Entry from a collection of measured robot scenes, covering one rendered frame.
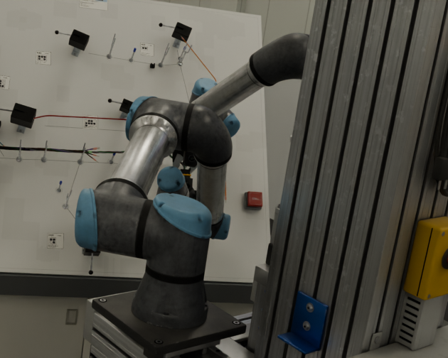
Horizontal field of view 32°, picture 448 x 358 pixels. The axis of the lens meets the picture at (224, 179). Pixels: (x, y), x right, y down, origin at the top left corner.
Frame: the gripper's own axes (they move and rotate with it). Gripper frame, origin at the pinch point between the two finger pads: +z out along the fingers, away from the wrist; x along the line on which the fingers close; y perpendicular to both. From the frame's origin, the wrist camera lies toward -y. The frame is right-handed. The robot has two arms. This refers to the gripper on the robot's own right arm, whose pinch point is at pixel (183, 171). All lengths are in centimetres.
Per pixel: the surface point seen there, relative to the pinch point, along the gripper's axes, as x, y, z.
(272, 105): -114, 257, 168
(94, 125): 29.5, 15.8, -1.1
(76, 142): 34.7, 9.5, 1.7
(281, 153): -123, 229, 189
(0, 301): 52, -34, 31
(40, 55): 49, 36, -11
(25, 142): 50, 7, 2
